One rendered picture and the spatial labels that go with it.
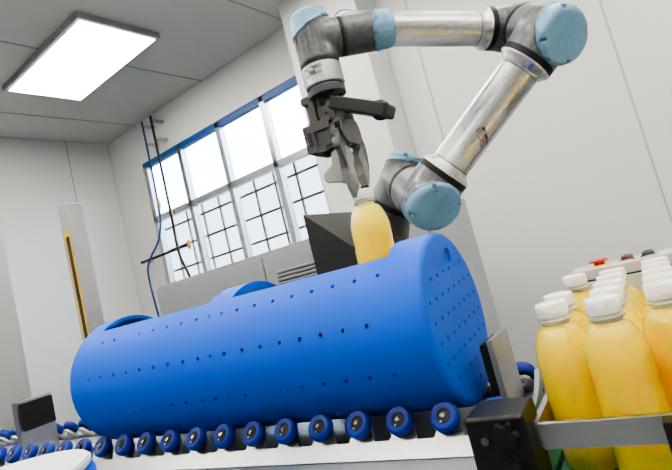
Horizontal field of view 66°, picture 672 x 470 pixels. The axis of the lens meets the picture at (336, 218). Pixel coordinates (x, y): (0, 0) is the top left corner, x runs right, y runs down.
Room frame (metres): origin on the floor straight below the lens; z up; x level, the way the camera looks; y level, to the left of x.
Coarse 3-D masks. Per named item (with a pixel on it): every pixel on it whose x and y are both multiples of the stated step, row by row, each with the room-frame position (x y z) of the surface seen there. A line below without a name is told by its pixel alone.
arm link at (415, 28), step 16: (400, 16) 1.05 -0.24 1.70; (416, 16) 1.06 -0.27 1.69; (432, 16) 1.07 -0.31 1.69; (448, 16) 1.07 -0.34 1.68; (464, 16) 1.08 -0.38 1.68; (480, 16) 1.09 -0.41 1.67; (496, 16) 1.09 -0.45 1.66; (400, 32) 1.05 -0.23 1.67; (416, 32) 1.06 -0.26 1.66; (432, 32) 1.07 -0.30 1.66; (448, 32) 1.08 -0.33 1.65; (464, 32) 1.09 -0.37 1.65; (480, 32) 1.10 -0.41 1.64; (496, 32) 1.10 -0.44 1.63; (480, 48) 1.14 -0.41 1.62; (496, 48) 1.13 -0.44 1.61
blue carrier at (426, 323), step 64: (448, 256) 0.91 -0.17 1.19; (128, 320) 1.31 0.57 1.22; (192, 320) 1.03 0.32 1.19; (256, 320) 0.92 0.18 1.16; (320, 320) 0.85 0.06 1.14; (384, 320) 0.79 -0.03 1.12; (448, 320) 0.83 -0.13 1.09; (128, 384) 1.08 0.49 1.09; (192, 384) 0.99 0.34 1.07; (256, 384) 0.92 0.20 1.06; (320, 384) 0.86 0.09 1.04; (384, 384) 0.82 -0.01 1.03; (448, 384) 0.78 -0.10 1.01
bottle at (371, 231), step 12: (360, 204) 0.91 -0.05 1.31; (372, 204) 0.91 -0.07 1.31; (360, 216) 0.90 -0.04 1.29; (372, 216) 0.89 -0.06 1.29; (384, 216) 0.90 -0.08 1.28; (360, 228) 0.89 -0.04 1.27; (372, 228) 0.89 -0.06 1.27; (384, 228) 0.90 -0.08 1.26; (360, 240) 0.90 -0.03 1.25; (372, 240) 0.89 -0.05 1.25; (384, 240) 0.89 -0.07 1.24; (360, 252) 0.90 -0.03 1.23; (372, 252) 0.89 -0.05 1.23; (384, 252) 0.89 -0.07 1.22
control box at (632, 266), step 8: (640, 256) 0.98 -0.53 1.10; (648, 256) 0.96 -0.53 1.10; (656, 256) 0.94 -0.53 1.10; (592, 264) 1.08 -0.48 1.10; (608, 264) 1.00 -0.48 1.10; (616, 264) 0.97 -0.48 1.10; (624, 264) 0.97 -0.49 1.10; (632, 264) 0.96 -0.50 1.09; (640, 264) 0.95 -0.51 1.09; (576, 272) 1.01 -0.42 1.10; (584, 272) 1.00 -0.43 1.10; (592, 272) 0.99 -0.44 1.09; (632, 272) 0.96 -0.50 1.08; (640, 272) 0.96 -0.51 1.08; (592, 280) 1.00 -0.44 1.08; (632, 280) 0.96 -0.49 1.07; (640, 280) 0.96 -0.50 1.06; (592, 288) 1.00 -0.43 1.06; (640, 288) 0.96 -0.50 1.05
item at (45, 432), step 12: (36, 396) 1.52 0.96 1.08; (48, 396) 1.53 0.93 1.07; (12, 408) 1.47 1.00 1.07; (24, 408) 1.47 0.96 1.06; (36, 408) 1.49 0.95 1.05; (48, 408) 1.52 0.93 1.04; (24, 420) 1.46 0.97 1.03; (36, 420) 1.49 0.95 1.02; (48, 420) 1.52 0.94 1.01; (24, 432) 1.47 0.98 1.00; (36, 432) 1.50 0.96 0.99; (48, 432) 1.53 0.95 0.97; (24, 444) 1.47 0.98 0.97
